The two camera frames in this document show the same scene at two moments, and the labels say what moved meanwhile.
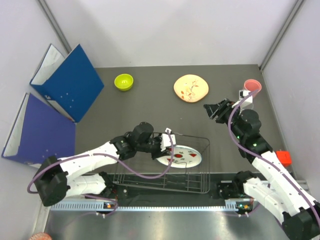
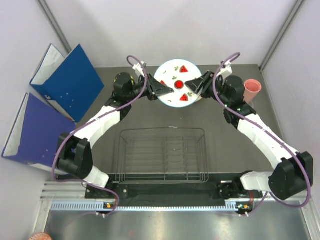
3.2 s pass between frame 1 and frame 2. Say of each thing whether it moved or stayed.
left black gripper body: moved
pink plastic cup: stayed
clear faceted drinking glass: stayed
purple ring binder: stayed
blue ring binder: stayed
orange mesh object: stayed
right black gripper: moved
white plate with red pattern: moved
